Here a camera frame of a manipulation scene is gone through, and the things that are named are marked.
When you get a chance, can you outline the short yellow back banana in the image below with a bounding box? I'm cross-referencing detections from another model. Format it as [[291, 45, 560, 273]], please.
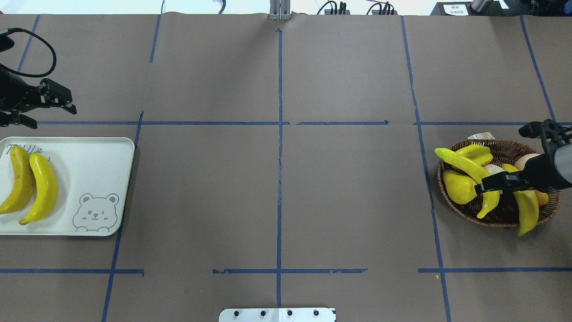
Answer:
[[455, 144, 494, 167]]

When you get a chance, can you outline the yellow drooping banana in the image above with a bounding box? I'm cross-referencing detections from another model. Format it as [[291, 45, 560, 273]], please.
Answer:
[[511, 190, 540, 237]]

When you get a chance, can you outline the black box with label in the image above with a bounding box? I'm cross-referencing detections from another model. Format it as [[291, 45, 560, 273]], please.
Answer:
[[430, 0, 494, 17]]

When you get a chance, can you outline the pink white apple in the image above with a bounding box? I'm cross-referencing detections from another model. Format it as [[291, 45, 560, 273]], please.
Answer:
[[514, 153, 540, 171]]

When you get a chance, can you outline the brown wicker basket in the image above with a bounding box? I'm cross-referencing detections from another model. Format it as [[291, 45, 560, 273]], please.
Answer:
[[437, 140, 536, 228]]

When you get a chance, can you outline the black power strip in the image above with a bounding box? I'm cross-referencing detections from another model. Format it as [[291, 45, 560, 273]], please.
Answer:
[[319, 3, 399, 16]]

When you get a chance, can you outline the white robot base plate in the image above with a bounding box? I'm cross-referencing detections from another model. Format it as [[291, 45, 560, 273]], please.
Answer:
[[218, 307, 337, 322]]

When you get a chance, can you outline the aluminium frame post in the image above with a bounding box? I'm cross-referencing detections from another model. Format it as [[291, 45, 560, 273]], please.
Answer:
[[269, 0, 292, 21]]

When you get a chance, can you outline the yellow pear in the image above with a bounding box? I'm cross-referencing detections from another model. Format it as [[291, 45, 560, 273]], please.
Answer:
[[443, 170, 477, 204]]

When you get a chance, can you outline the greenish yellow long banana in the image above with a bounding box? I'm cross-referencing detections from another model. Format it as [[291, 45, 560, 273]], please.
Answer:
[[434, 148, 501, 219]]

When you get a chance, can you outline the cream bear tray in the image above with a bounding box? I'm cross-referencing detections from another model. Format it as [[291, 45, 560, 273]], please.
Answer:
[[0, 136, 135, 237]]

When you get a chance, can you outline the dark yellow banana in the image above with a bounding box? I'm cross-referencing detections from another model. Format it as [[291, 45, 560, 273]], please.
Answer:
[[0, 145, 35, 215]]

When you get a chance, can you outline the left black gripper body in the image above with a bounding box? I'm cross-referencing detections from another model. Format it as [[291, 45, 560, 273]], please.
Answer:
[[0, 69, 42, 113]]

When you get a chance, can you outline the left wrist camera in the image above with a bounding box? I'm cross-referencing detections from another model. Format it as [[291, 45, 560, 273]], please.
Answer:
[[0, 34, 15, 52]]

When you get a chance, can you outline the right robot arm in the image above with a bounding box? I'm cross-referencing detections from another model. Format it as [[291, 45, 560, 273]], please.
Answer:
[[474, 119, 572, 195]]

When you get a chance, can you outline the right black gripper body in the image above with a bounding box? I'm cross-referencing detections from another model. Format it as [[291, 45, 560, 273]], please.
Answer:
[[522, 154, 558, 192]]

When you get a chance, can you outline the bright yellow banana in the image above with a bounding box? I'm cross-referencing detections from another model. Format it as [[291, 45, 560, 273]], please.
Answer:
[[18, 153, 59, 226]]

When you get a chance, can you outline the orange mango fruit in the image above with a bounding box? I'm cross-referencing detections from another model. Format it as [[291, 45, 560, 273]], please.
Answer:
[[534, 190, 550, 207]]

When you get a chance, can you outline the paper tag on basket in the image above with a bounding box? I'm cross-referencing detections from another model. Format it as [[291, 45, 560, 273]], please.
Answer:
[[467, 132, 495, 140]]

